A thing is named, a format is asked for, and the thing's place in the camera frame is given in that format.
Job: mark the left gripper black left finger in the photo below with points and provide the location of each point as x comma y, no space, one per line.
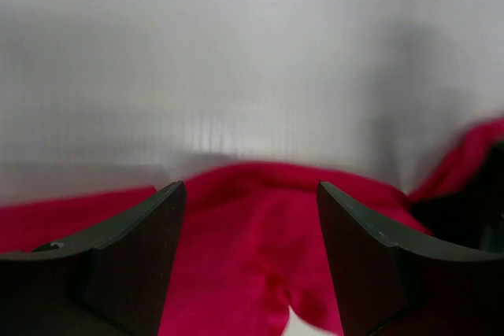
109,279

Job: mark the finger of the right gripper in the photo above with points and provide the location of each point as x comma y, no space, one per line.
472,216

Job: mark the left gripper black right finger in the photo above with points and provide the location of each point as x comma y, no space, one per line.
390,279

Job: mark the red t shirt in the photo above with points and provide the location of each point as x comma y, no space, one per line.
251,249

